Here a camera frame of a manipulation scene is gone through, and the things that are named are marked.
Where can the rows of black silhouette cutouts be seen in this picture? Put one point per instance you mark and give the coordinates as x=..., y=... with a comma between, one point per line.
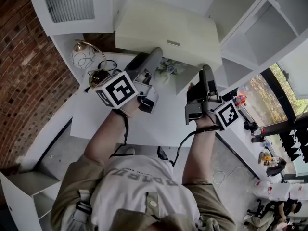
x=293, y=145

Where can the person's left forearm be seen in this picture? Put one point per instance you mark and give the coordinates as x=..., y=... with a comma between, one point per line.
x=106, y=141

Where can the white flower bouquet vase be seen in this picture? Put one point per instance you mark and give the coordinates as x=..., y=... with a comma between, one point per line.
x=168, y=67

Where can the colourful toy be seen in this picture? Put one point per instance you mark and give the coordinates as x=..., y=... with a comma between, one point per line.
x=240, y=100

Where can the white shelf unit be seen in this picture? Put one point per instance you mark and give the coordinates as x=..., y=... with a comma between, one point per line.
x=264, y=32

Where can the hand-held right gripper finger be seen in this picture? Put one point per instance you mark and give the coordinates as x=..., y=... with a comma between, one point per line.
x=207, y=80
x=195, y=93

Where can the round glass lamp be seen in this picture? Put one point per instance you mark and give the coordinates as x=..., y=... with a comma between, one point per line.
x=81, y=56

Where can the white boxes with red labels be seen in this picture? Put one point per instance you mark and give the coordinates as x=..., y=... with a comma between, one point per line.
x=279, y=190

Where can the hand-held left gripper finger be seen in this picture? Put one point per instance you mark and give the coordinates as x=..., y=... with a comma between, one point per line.
x=134, y=62
x=152, y=59

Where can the black bag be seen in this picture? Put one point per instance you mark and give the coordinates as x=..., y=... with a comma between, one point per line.
x=276, y=168

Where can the clear water bottle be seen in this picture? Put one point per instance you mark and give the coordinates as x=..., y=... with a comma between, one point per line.
x=267, y=144

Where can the yellow snack packets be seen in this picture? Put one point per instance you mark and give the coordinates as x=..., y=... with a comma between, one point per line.
x=264, y=157

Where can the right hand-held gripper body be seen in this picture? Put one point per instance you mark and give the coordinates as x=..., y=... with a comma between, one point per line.
x=195, y=109

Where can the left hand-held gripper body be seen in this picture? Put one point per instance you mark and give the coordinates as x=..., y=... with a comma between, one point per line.
x=120, y=90

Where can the person's right forearm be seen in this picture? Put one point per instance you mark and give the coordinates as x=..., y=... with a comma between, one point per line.
x=197, y=157

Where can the cream box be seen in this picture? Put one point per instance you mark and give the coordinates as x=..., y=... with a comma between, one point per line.
x=156, y=28

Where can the khaki overshirt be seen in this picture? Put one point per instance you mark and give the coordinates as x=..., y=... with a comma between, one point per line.
x=72, y=182

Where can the frosted white window panel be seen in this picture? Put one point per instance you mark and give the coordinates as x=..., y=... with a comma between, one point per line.
x=293, y=76

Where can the small black gadget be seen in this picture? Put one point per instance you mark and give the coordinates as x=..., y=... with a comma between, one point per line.
x=250, y=126

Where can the white shoe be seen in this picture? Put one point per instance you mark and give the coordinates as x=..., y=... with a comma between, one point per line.
x=130, y=151

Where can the white printed t-shirt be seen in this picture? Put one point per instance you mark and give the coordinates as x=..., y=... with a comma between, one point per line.
x=134, y=184

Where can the white open cabinet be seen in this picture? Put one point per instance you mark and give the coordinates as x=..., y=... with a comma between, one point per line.
x=24, y=196

